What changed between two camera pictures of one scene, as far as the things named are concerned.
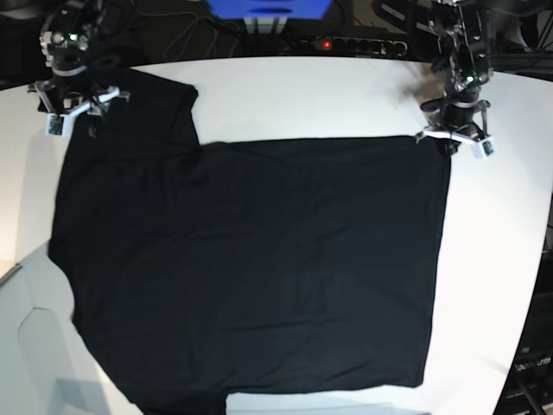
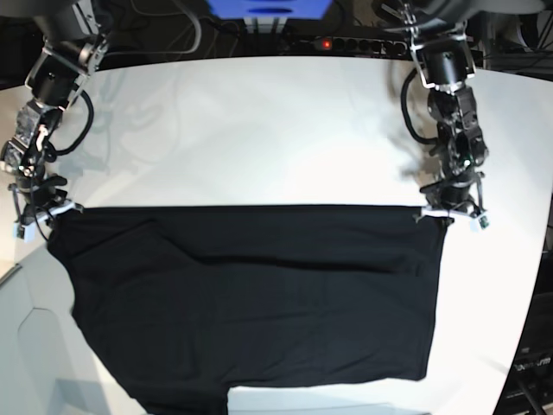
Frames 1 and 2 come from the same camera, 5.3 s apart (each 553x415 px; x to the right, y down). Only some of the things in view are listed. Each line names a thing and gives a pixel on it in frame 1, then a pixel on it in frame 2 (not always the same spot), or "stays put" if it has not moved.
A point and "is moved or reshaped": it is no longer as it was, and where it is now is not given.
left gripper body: [66, 91] to [37, 199]
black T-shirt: [199, 271] is moved or reshaped
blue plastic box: [270, 9] stays put
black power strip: [369, 46] stays put
